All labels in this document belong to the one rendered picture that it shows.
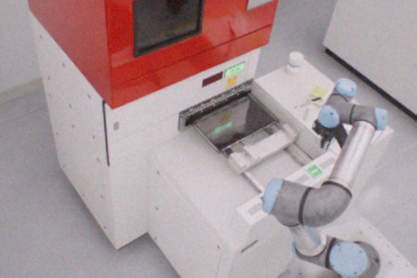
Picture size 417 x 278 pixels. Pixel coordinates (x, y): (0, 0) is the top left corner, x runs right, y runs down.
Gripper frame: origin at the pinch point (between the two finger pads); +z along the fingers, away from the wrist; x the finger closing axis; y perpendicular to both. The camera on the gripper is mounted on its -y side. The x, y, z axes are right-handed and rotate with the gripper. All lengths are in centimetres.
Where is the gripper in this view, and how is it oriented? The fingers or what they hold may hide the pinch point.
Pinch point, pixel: (324, 151)
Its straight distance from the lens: 202.7
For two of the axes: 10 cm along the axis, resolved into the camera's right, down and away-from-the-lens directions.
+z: -1.0, 6.9, 7.2
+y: -6.1, -6.1, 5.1
